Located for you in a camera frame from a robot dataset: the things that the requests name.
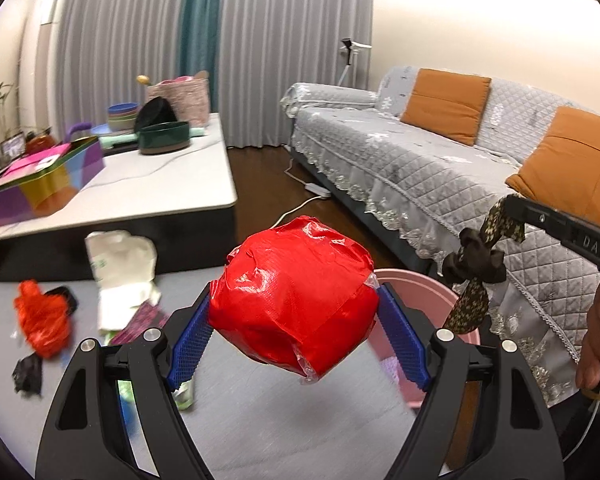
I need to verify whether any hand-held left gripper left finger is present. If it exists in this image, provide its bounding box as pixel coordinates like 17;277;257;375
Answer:
35;282;216;480

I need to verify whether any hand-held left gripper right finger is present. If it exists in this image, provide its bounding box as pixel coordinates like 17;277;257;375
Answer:
377;282;566;480

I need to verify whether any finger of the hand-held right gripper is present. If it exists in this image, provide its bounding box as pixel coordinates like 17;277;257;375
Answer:
505;194;571;243

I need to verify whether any pink plastic bin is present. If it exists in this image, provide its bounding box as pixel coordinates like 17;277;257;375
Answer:
372;268;481;408

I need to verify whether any brown floral hair scrunchie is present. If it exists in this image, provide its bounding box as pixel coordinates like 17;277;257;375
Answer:
441;203;527;336

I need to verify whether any white tissue packet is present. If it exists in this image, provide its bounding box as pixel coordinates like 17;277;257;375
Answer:
85;230;161;333

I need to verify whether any red taped ball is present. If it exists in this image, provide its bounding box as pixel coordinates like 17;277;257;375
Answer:
207;215;381;386

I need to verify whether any red plastic bag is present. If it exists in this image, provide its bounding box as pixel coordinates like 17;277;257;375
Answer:
14;280;73;358

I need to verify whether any green white wrapper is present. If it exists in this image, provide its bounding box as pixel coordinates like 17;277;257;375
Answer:
172;380;197;411

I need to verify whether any dark pink patterned packet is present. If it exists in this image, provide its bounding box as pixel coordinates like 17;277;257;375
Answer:
112;304;170;346

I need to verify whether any orange cushion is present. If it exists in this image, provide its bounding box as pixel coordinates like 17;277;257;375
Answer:
400;67;493;147
505;106;600;237

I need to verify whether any grey floor mat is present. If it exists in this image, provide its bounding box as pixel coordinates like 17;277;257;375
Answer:
0;260;423;480

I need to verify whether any black round small object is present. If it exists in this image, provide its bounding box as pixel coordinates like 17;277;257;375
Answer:
45;286;79;318

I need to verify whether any grey quilted sofa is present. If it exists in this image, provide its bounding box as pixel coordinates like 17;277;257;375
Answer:
280;65;600;411

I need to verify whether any black crumpled wrapper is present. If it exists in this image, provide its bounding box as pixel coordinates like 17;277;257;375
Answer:
12;355;43;396

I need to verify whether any white coffee table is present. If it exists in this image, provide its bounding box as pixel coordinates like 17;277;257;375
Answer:
0;112;239;281

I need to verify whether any dark green bowl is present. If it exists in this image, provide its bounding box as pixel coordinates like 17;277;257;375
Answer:
137;121;192;156

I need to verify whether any multicoloured box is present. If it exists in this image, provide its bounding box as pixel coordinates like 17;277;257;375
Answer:
0;136;105;228

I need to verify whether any black hat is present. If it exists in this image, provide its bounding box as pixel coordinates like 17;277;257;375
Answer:
133;96;179;135

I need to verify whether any stack of coloured bowls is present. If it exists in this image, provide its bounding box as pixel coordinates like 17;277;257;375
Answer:
106;102;142;133

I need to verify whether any white stand with black device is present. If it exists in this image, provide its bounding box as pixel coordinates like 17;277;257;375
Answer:
336;37;373;88

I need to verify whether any pink lace basket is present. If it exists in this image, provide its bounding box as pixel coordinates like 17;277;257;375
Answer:
146;72;212;128

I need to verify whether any red orange teapot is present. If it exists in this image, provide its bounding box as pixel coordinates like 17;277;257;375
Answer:
25;130;56;154

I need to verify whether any grey curtain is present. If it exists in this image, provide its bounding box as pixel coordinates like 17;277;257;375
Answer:
215;0;377;150
50;0;196;128

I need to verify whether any white standing air conditioner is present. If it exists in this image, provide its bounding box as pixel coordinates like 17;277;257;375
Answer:
17;0;67;133

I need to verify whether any teal curtain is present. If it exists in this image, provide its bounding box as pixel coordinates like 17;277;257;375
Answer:
177;0;227;113

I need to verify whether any white power cable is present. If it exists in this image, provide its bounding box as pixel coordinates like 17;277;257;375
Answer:
272;157;313;227

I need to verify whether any thin white gripper cable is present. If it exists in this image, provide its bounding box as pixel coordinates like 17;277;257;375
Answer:
562;385;600;461

